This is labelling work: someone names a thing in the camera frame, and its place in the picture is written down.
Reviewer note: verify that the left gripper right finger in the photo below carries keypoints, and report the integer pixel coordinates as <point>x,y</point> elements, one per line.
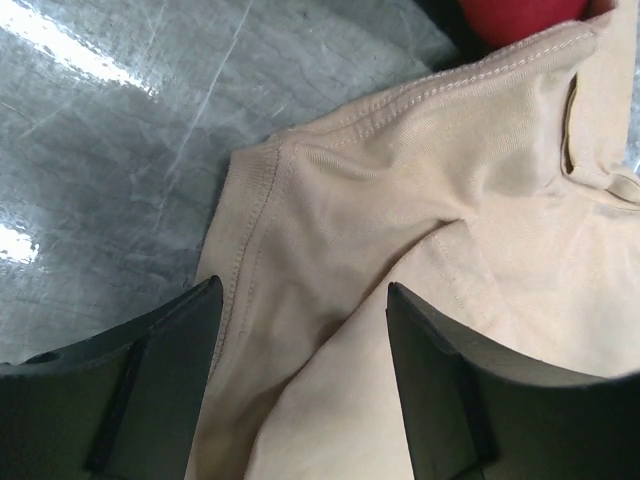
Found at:
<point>475,409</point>

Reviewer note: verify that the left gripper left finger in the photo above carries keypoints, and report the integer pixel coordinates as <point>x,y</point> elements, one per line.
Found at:
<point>122,404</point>

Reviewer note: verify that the beige t shirt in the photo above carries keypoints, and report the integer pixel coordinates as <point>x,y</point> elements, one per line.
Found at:
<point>496,191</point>

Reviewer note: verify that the folded red t shirt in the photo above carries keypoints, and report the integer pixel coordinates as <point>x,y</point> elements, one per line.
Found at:
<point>503,22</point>

